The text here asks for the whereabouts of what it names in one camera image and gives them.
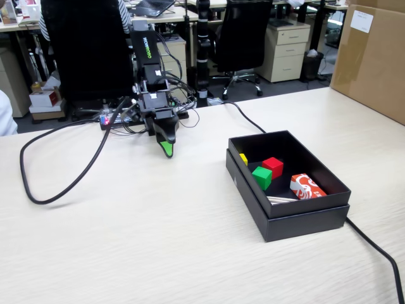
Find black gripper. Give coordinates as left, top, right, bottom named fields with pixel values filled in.
left=138, top=90, right=180, bottom=160

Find red wooden cube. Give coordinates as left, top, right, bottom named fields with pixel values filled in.
left=261, top=157, right=284, bottom=180

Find robot base control board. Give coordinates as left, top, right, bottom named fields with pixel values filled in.
left=99, top=107, right=190, bottom=132

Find white red small box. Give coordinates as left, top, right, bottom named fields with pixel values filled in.
left=28, top=89, right=62, bottom=109

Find black cardboard box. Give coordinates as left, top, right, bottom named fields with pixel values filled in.
left=228, top=129, right=352, bottom=220

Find black open box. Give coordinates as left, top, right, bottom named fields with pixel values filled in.
left=225, top=148, right=351, bottom=243

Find large brown cardboard box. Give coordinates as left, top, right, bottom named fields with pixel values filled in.
left=329, top=0, right=405, bottom=126

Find beige drawer cabinet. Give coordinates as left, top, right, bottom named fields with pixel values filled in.
left=254, top=21, right=312, bottom=84
left=156, top=34, right=189, bottom=94

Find black pole white bands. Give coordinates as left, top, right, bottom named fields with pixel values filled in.
left=195, top=0, right=213, bottom=109

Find green wooden cube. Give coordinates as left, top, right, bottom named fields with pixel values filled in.
left=251, top=166, right=273, bottom=191

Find large black office chair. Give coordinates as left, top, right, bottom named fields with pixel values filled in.
left=40, top=0, right=134, bottom=107

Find white office desk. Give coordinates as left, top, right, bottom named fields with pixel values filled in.
left=0, top=4, right=201, bottom=34

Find flat cardboard stack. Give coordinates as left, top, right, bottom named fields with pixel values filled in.
left=28, top=103, right=68, bottom=122

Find black mesh office chair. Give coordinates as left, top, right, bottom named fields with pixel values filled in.
left=209, top=0, right=274, bottom=101

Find black laptop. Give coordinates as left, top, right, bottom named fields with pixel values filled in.
left=128, top=0, right=177, bottom=19

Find silver metal stick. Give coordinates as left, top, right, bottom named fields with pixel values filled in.
left=266, top=195, right=300, bottom=205

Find orange white small carton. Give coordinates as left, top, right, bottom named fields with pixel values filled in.
left=289, top=173, right=328, bottom=201

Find person in striped shirt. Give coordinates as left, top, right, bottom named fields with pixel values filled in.
left=38, top=0, right=132, bottom=42

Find person in white clothing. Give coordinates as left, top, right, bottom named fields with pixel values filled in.
left=0, top=89, right=19, bottom=137

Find beige side cabinet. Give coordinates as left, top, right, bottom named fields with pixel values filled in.
left=0, top=46, right=33, bottom=119

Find black trash bin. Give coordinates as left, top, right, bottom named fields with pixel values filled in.
left=300, top=49, right=325, bottom=83

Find thick black cable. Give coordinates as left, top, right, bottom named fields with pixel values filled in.
left=19, top=96, right=131, bottom=205
left=202, top=100, right=405, bottom=304

